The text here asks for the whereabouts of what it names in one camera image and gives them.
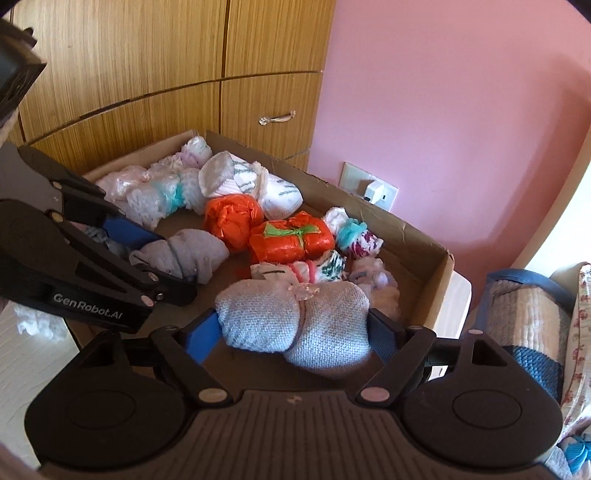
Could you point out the white crumpled cloth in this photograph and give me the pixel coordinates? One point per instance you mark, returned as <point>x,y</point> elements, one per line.
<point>41,325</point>

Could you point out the lavender plastic-wrapped bundle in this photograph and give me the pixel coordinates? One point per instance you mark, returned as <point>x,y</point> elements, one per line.
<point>374,277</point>

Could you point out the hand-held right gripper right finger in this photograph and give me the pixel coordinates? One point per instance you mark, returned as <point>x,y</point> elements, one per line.
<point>381,334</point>

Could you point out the teal cloth item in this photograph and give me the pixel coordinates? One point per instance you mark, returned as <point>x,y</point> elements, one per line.
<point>577,452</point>

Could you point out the plastic-wrapped bundle with teal tie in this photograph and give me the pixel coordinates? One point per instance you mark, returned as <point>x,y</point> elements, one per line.
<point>157,198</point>

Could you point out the white plug-in charger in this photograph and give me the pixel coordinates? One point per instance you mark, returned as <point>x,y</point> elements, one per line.
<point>375,191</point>

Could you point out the white bundle with pink tie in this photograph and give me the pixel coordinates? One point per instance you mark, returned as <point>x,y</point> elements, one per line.
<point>323,267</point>

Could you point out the wall socket plate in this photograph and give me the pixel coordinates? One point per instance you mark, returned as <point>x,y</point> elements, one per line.
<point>353,177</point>

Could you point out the white textured bedspread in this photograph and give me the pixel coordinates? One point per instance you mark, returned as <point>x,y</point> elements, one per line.
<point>32,383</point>

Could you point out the plastic-wrapped bundle with purple tie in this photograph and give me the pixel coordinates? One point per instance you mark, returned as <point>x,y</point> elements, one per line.
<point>117,184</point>

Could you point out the lavender grey cloth bundle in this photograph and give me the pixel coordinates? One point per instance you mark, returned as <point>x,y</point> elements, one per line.
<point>189,254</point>

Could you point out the orange plastic bundle green tie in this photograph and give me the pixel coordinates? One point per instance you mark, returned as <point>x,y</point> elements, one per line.
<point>286,240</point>

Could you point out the white knitted bundle green stripes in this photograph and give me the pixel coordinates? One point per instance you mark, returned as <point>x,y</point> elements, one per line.
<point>221,175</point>

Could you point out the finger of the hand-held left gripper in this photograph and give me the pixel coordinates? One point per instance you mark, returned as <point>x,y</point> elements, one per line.
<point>138,277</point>
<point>127,230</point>

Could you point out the white pink bundle teal tie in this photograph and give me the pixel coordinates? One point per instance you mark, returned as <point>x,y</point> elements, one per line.
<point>355,235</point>

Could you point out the brown cardboard box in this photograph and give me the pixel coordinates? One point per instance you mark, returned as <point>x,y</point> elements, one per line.
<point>418,263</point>

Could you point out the blue patchwork quilt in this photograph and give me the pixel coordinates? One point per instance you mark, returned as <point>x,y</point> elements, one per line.
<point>517,314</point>

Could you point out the grey knitted cloth bundle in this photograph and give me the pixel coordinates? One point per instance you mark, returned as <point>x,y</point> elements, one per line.
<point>295,323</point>

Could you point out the wooden wardrobe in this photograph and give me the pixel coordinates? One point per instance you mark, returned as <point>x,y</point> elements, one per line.
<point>138,69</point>

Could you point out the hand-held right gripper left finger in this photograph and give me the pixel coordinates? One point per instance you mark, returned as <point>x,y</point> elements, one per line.
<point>203,339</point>

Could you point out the floral pillow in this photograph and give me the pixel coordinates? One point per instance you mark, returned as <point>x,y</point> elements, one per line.
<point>582,323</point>

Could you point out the white knitted bundle grey stripes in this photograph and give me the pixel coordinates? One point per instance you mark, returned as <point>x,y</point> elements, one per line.
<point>281,196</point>

